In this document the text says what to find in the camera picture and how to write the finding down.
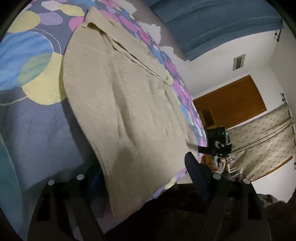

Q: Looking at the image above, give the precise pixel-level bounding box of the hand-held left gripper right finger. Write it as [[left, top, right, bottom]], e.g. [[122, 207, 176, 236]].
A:
[[184, 151, 272, 241]]

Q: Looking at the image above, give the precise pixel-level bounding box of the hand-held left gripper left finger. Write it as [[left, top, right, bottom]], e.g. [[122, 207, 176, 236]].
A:
[[27, 166, 105, 241]]

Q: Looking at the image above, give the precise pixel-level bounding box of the beige knit sweater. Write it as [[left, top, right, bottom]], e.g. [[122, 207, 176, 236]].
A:
[[62, 6, 199, 222]]

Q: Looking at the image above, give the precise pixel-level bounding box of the person's right hand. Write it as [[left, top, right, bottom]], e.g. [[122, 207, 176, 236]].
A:
[[207, 157, 228, 174]]

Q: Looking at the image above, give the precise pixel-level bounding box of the brown wooden door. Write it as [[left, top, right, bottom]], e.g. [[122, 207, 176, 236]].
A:
[[192, 75, 267, 129]]

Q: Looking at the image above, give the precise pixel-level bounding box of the beige patterned curtain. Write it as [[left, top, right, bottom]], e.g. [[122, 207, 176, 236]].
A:
[[225, 104, 296, 182]]

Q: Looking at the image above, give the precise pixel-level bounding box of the dark cloth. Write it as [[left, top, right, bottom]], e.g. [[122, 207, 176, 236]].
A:
[[102, 181, 296, 241]]

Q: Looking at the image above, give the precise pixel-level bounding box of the colourful circle print blanket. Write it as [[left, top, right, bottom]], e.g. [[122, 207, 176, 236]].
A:
[[0, 0, 208, 240]]

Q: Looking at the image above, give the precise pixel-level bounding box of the blue curtain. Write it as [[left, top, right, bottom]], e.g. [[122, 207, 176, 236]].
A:
[[148, 0, 284, 62]]

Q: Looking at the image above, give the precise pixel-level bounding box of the wall vent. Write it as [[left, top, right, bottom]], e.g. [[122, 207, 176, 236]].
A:
[[233, 54, 246, 71]]

